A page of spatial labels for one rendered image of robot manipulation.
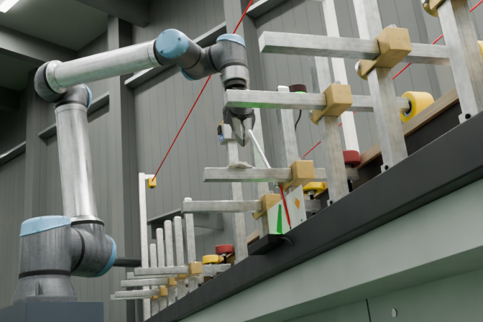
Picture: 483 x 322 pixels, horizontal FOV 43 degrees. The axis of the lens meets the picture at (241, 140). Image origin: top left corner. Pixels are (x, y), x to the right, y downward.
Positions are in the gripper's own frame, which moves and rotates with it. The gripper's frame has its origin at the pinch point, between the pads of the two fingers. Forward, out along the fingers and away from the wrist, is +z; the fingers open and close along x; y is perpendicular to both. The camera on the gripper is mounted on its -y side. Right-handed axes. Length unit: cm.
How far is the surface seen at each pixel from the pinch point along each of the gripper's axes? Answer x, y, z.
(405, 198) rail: -4, -71, 38
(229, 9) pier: -186, 525, -403
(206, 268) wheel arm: -13, 105, 21
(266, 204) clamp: -5.4, 1.1, 19.4
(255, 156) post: -6.4, 8.3, 1.7
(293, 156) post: -8.2, -16.7, 10.6
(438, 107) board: -27, -57, 13
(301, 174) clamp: -6.4, -23.9, 18.2
